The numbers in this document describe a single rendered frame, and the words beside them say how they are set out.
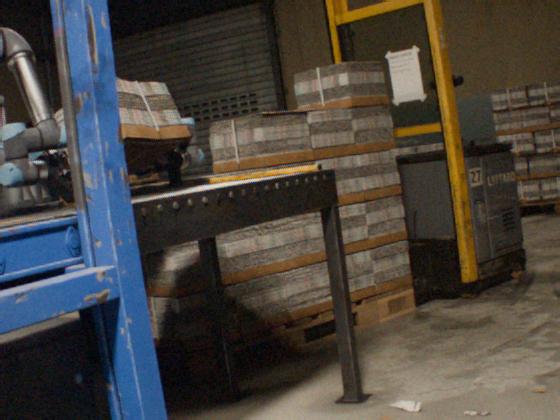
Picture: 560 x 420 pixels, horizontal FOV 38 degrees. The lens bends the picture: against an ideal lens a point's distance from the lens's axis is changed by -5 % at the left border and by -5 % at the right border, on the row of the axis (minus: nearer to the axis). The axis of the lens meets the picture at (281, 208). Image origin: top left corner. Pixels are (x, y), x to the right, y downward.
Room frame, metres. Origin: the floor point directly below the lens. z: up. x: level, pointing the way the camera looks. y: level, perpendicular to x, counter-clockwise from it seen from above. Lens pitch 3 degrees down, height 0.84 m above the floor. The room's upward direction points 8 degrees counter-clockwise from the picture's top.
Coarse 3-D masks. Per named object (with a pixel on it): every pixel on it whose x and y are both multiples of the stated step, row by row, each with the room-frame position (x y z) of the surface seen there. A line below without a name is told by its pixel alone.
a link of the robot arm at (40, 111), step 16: (16, 48) 2.65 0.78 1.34; (16, 64) 2.64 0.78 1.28; (32, 64) 2.66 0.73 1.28; (16, 80) 2.64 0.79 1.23; (32, 80) 2.62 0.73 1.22; (32, 96) 2.59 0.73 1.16; (32, 112) 2.57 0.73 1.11; (48, 112) 2.57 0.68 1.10; (48, 128) 2.54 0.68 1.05; (64, 128) 2.57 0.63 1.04; (48, 144) 2.53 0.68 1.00; (64, 144) 2.57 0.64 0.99
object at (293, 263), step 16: (368, 240) 4.09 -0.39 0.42; (304, 256) 3.79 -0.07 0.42; (320, 256) 3.86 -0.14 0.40; (240, 272) 3.54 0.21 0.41; (256, 272) 3.60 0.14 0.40; (272, 272) 3.66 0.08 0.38; (144, 288) 3.48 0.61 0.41; (160, 288) 3.40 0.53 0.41; (192, 288) 3.37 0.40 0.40; (368, 288) 4.06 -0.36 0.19; (320, 304) 3.83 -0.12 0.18; (272, 320) 3.63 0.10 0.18; (288, 320) 3.70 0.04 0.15; (208, 336) 3.40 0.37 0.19; (240, 336) 3.52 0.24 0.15
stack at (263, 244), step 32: (320, 160) 4.02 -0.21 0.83; (352, 160) 4.07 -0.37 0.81; (352, 192) 4.05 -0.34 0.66; (288, 224) 3.75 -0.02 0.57; (320, 224) 3.87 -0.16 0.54; (352, 224) 4.03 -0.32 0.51; (160, 256) 3.37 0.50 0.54; (192, 256) 3.38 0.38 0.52; (224, 256) 3.49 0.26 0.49; (256, 256) 3.62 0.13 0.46; (288, 256) 3.74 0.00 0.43; (352, 256) 4.01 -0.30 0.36; (224, 288) 3.48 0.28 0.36; (256, 288) 3.59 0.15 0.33; (288, 288) 3.71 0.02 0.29; (320, 288) 3.85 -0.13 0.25; (352, 288) 3.99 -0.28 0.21; (160, 320) 3.43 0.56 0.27; (192, 320) 3.36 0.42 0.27; (256, 320) 3.58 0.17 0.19; (320, 320) 3.83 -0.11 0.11; (160, 352) 3.46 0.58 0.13; (192, 352) 3.34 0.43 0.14; (256, 352) 3.73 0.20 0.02; (288, 352) 3.68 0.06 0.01; (192, 384) 3.32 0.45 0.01
